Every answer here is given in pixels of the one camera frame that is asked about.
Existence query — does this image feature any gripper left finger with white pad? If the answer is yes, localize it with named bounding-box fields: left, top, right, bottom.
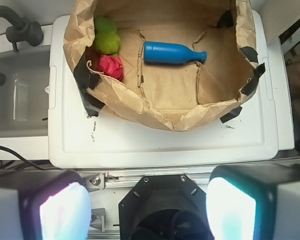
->
left=0, top=170, right=92, bottom=240

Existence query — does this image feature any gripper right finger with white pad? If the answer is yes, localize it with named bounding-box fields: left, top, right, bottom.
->
left=206, top=163, right=300, bottom=240

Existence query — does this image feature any blue plastic bottle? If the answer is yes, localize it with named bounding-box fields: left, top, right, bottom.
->
left=143, top=41, right=208, bottom=64

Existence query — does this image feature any brown paper bag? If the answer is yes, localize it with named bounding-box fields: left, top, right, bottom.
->
left=63, top=0, right=265, bottom=132

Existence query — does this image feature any red crumpled paper ball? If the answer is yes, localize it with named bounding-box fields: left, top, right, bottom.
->
left=97, top=55, right=124, bottom=81

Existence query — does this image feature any black faucet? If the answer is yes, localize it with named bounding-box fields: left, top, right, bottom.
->
left=0, top=5, right=44, bottom=53

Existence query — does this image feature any green plush toy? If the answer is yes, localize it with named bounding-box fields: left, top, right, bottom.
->
left=93, top=16, right=121, bottom=55

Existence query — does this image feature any black cable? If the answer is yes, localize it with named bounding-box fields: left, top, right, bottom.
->
left=0, top=142, right=51, bottom=171

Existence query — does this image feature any metal corner bracket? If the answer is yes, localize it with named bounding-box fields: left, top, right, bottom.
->
left=79, top=172, right=107, bottom=192

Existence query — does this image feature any aluminium frame rail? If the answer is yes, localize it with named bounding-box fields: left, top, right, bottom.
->
left=77, top=171, right=213, bottom=193

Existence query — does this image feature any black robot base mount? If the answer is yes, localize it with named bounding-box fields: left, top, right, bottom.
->
left=118, top=174, right=215, bottom=240

